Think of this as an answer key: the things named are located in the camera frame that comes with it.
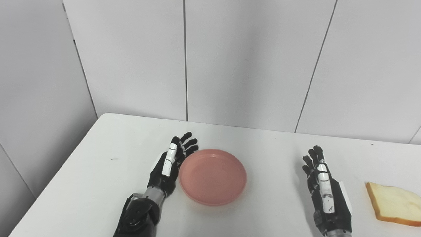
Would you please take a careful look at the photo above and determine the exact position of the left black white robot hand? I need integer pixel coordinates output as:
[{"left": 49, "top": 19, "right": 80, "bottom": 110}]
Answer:
[{"left": 147, "top": 132, "right": 199, "bottom": 197}]

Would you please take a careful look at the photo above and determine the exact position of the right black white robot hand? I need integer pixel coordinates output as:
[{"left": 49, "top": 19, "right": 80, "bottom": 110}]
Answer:
[{"left": 302, "top": 145, "right": 353, "bottom": 236}]

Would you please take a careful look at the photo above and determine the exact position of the pink round plate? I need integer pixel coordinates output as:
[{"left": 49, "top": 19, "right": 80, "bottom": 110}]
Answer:
[{"left": 179, "top": 149, "right": 247, "bottom": 206}]

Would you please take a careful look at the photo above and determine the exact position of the slice of white bread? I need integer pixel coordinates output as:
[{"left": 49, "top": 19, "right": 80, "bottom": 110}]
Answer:
[{"left": 366, "top": 182, "right": 421, "bottom": 227}]

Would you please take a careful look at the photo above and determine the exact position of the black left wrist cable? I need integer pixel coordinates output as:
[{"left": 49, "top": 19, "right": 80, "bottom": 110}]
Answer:
[{"left": 119, "top": 194, "right": 144, "bottom": 227}]

